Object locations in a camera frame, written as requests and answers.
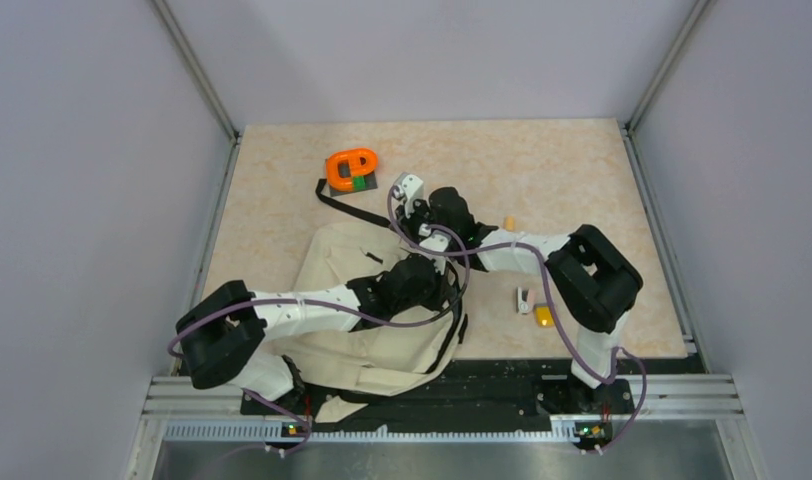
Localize aluminium frame rails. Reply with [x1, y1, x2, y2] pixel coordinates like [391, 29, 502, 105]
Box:
[126, 374, 767, 479]

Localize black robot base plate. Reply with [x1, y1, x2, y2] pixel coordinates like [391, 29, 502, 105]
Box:
[236, 356, 705, 439]

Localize orange toy on grey base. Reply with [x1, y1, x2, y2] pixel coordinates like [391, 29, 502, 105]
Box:
[324, 147, 379, 196]

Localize beige canvas backpack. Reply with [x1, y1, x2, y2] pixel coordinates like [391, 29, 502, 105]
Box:
[270, 221, 466, 424]

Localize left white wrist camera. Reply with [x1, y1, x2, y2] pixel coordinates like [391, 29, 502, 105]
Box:
[416, 224, 451, 274]

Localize yellow eraser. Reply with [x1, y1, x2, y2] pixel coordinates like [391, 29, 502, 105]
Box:
[533, 304, 555, 328]

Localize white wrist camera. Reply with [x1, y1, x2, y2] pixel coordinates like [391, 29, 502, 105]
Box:
[416, 224, 451, 274]
[390, 172, 425, 217]

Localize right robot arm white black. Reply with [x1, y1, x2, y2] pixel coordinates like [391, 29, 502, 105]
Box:
[390, 187, 644, 388]

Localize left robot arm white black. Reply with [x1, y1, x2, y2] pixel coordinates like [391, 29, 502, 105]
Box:
[169, 254, 462, 408]

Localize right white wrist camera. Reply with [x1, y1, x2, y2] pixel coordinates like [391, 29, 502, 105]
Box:
[390, 172, 425, 217]

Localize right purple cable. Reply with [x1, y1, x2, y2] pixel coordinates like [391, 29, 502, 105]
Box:
[386, 186, 648, 455]

